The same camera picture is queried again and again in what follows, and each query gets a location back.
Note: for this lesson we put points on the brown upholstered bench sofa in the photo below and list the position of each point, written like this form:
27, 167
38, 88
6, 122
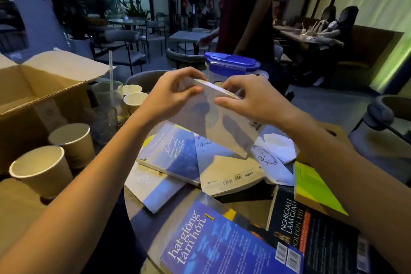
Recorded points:
375, 49

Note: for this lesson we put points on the white drinking straw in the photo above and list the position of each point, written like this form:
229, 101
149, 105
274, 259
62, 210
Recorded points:
110, 68

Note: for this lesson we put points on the dark metal frame chair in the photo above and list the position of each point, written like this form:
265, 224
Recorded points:
118, 45

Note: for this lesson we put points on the open brown cardboard box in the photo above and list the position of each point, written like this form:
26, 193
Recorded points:
35, 90

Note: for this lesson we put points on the open white paged book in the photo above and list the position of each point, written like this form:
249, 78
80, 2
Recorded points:
151, 190

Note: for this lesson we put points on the person's left hand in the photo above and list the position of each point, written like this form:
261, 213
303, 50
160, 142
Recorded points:
160, 97

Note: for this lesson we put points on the bright blue book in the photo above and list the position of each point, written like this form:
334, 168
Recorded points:
218, 245

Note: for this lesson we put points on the grey round back chair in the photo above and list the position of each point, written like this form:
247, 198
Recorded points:
146, 79
184, 58

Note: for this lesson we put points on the person's left thumb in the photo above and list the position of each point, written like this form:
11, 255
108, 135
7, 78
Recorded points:
191, 91

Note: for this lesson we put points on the person's right hand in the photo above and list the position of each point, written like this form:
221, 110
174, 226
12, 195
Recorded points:
260, 103

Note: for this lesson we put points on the person's left forearm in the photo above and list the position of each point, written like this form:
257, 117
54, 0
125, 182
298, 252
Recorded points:
80, 193

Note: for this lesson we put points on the yellow green book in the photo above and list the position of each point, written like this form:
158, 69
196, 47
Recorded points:
314, 190

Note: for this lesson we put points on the wooden dining table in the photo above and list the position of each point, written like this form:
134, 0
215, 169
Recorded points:
295, 36

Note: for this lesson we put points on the blue and white paperback book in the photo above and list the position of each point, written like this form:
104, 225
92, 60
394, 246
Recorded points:
173, 155

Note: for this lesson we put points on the grey square cafe table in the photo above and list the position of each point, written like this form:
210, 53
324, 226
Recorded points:
186, 37

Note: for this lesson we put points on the large white paper cup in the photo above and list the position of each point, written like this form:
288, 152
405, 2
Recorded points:
45, 174
75, 145

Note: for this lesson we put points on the small white paper cup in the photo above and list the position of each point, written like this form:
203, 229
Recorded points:
131, 89
135, 101

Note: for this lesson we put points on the beige and blue book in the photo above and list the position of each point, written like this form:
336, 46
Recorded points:
224, 171

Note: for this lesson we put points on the clear drinking glass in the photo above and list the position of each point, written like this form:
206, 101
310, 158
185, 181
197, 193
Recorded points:
104, 126

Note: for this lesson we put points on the white thin booklet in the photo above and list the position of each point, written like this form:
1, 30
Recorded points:
273, 167

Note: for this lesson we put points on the clear pitcher with blue lid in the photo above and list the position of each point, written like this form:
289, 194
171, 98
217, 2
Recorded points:
229, 62

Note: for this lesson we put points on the round dark cafe table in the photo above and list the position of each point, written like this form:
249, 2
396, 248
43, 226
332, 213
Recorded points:
127, 22

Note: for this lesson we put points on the crumpled white paper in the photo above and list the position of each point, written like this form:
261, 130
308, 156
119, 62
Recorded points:
279, 147

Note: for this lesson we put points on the person's right forearm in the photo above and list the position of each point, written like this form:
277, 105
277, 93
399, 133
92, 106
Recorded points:
346, 180

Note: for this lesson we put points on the clear plastic cup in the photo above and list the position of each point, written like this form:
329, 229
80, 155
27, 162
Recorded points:
106, 94

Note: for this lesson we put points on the black hardcover book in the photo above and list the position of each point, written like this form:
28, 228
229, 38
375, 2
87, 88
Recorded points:
321, 241

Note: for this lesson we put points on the person's right thumb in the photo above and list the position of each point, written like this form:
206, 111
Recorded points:
228, 102

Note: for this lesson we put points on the grey upholstered armchair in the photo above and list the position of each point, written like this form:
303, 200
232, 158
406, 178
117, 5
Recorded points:
382, 135

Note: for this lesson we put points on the pale grey book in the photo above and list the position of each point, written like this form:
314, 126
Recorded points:
208, 123

